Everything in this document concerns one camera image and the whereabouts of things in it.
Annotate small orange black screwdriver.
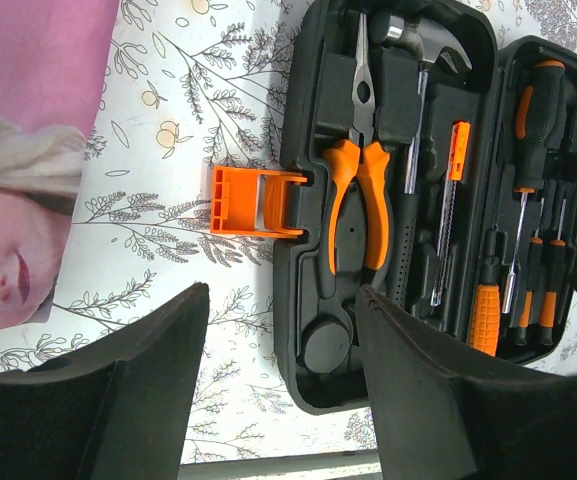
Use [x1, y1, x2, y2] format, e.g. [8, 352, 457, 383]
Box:
[515, 220, 544, 347]

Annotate black handled steel hammer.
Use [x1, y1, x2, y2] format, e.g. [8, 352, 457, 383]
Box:
[370, 12, 472, 309]

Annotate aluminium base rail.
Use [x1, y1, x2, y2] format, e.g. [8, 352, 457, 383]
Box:
[177, 449, 383, 479]

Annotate purple folded cloth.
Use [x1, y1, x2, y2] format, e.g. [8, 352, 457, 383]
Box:
[0, 1, 118, 330]

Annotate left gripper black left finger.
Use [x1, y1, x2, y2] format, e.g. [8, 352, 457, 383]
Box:
[0, 283, 209, 479]

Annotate floral patterned table mat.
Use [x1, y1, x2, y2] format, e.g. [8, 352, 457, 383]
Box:
[0, 1, 376, 463]

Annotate orange handled utility knife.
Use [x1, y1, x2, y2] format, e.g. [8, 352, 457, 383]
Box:
[430, 121, 471, 307]

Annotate orange handled pliers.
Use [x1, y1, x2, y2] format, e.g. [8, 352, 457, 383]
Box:
[322, 12, 393, 275]

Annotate large orange black screwdriver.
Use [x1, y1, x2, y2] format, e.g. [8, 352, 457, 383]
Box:
[502, 59, 565, 314]

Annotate orange ribbed bit driver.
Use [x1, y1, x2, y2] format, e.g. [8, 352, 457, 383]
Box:
[468, 230, 501, 356]

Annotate orange case latch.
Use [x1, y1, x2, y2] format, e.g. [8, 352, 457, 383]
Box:
[210, 166, 308, 239]

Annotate thin orange precision screwdriver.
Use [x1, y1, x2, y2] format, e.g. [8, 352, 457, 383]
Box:
[539, 198, 567, 346]

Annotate black plastic tool case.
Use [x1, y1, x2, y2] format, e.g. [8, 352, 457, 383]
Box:
[274, 1, 577, 414]

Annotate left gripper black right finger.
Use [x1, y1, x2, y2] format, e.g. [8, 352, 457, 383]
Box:
[356, 287, 577, 479]

